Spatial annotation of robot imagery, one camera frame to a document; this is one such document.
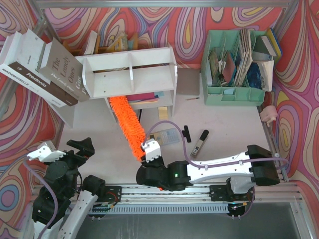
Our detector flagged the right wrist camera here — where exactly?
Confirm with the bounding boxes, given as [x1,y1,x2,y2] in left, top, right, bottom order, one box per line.
[141,138,161,163]

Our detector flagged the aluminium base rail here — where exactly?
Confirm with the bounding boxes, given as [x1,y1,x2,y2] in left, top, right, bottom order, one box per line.
[76,183,256,203]

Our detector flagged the blue beige calculator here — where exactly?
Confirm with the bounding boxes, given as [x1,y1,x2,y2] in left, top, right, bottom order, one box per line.
[149,128,179,146]

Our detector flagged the mint green desk organizer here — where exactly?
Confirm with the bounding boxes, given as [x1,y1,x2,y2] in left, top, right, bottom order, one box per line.
[201,29,275,106]

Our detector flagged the books in green organizer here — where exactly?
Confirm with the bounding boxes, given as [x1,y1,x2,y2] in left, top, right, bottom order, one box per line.
[201,28,282,95]

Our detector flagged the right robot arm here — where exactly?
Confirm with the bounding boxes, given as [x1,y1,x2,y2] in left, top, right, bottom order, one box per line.
[136,145,280,194]

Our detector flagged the black binder clip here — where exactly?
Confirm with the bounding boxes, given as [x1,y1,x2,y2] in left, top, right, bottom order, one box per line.
[182,125,191,143]

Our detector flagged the white small bookshelf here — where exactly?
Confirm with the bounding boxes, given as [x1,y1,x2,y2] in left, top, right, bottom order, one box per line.
[76,47,177,116]

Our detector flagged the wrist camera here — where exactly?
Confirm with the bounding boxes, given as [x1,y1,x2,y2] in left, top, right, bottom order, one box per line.
[27,140,66,163]
[141,138,161,163]

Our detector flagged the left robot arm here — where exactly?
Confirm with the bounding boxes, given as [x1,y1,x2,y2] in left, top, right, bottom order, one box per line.
[27,137,106,239]

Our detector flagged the pink pig figurine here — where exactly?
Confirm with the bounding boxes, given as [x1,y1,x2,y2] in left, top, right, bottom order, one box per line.
[260,105,278,127]

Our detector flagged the orange wooden book rack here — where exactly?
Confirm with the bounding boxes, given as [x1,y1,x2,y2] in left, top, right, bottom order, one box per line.
[62,30,139,56]

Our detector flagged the orange microfiber duster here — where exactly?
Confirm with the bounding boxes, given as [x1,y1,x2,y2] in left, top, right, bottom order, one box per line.
[109,96,146,163]

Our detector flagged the stack of coloured paper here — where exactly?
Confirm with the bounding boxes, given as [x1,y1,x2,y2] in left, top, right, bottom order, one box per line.
[126,91,164,104]

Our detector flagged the grey Lonely Ones book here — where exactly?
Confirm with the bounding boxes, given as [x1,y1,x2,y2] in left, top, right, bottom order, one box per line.
[38,38,90,102]

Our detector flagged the yellow sticky note pad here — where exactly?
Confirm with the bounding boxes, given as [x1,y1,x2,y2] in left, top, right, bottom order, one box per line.
[158,107,168,120]

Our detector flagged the brown white Fredonia book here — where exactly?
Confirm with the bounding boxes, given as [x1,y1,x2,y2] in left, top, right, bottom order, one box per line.
[0,29,78,108]

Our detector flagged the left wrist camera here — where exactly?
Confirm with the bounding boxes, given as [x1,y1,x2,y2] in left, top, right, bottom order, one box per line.
[27,140,66,163]

